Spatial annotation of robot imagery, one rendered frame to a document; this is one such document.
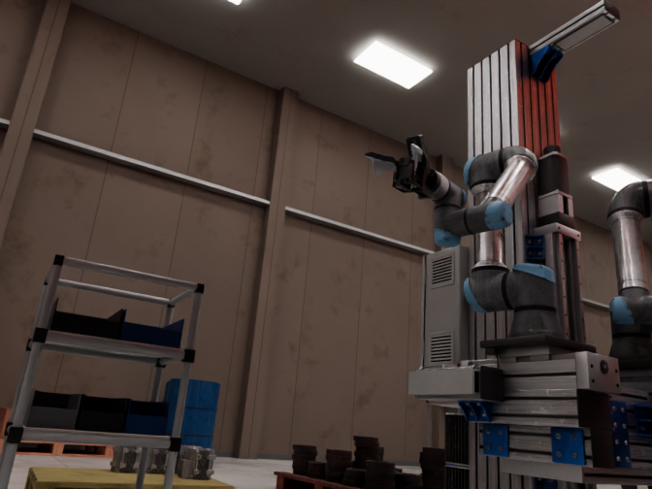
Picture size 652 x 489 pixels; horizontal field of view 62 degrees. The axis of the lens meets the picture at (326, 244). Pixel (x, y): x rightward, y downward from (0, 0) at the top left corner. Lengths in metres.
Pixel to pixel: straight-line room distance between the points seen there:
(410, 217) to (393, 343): 2.71
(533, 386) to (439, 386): 0.26
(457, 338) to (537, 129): 0.84
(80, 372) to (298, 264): 3.88
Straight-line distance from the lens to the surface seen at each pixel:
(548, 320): 1.64
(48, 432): 1.90
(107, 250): 8.50
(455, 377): 1.61
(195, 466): 4.04
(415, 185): 1.46
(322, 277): 9.82
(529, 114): 2.22
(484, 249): 1.77
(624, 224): 1.81
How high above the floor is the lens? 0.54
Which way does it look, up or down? 19 degrees up
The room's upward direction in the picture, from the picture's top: 5 degrees clockwise
